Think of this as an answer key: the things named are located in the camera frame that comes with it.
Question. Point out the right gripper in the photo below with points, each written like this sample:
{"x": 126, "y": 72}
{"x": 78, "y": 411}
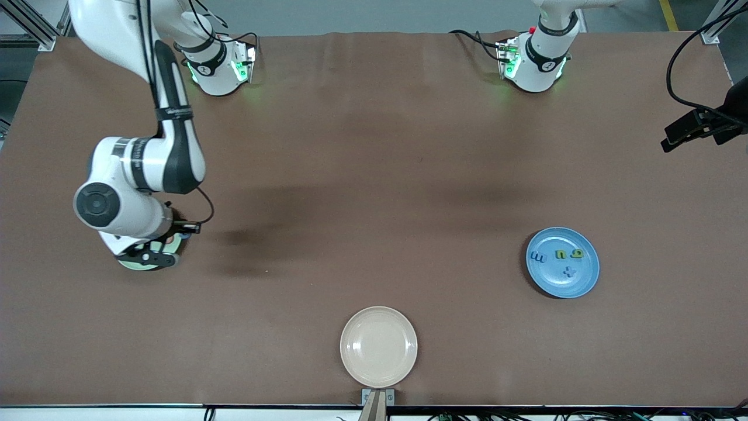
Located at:
{"x": 173, "y": 229}

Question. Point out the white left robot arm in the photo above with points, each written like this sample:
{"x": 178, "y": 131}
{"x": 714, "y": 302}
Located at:
{"x": 540, "y": 64}

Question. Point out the brown table cover sheet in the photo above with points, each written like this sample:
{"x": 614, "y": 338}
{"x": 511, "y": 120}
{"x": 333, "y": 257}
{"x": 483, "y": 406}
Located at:
{"x": 374, "y": 146}

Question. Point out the aluminium frame profile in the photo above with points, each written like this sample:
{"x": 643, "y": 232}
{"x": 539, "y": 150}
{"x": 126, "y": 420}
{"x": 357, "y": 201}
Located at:
{"x": 710, "y": 36}
{"x": 44, "y": 41}

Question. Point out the blue small letter x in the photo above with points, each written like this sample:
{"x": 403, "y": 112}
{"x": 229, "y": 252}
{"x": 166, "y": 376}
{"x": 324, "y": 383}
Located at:
{"x": 569, "y": 272}

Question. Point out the beige plate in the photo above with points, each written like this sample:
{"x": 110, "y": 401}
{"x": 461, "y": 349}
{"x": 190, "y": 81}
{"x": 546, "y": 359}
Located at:
{"x": 378, "y": 347}

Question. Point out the green plate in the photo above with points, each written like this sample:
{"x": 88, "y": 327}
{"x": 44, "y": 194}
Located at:
{"x": 146, "y": 267}

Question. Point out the silver base connector block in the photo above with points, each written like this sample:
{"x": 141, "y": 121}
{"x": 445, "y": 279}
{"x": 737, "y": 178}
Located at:
{"x": 507, "y": 58}
{"x": 245, "y": 61}

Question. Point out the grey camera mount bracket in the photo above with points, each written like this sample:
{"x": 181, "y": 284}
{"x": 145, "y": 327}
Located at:
{"x": 368, "y": 397}

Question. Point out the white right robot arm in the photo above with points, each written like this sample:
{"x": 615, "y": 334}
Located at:
{"x": 117, "y": 169}

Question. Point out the blue plate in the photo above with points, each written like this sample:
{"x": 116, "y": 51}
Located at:
{"x": 563, "y": 286}

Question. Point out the blue small letter m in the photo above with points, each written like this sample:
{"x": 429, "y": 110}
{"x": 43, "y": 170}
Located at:
{"x": 536, "y": 256}

